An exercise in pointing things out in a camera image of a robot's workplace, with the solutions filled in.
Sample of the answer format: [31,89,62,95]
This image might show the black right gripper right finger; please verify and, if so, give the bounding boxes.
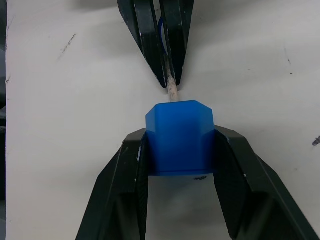
[212,124,320,240]

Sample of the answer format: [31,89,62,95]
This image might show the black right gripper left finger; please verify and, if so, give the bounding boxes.
[75,127,150,240]

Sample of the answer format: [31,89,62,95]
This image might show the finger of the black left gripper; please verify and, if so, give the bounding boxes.
[159,0,194,86]
[116,0,168,89]

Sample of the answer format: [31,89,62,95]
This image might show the blue hexagonal block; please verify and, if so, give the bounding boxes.
[145,99,217,177]

